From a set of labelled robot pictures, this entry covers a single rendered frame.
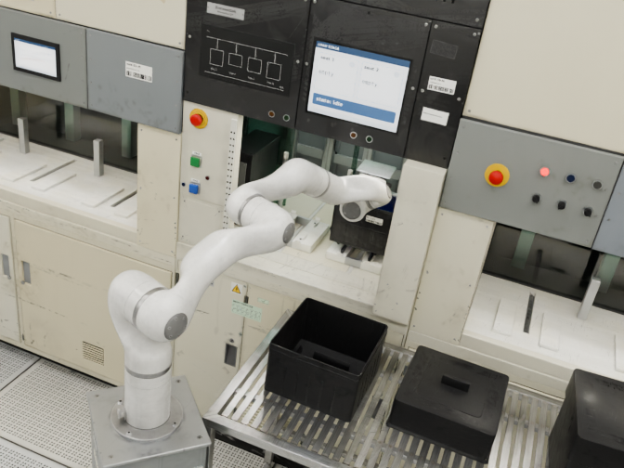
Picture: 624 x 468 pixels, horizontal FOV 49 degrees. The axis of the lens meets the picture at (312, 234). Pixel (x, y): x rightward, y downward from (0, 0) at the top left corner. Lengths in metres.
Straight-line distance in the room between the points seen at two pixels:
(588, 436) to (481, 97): 0.92
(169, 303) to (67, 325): 1.45
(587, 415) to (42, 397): 2.19
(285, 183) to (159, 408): 0.68
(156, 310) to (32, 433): 1.49
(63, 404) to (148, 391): 1.35
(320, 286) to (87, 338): 1.13
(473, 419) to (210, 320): 1.09
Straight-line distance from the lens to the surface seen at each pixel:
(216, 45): 2.17
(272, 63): 2.10
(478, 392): 2.06
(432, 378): 2.05
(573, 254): 2.58
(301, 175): 1.85
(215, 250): 1.74
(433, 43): 1.94
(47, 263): 2.94
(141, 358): 1.75
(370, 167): 2.40
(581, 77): 1.93
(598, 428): 1.86
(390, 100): 2.00
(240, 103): 2.18
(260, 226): 1.76
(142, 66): 2.32
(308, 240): 2.52
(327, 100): 2.06
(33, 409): 3.13
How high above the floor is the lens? 2.12
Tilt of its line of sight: 28 degrees down
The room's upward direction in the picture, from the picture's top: 9 degrees clockwise
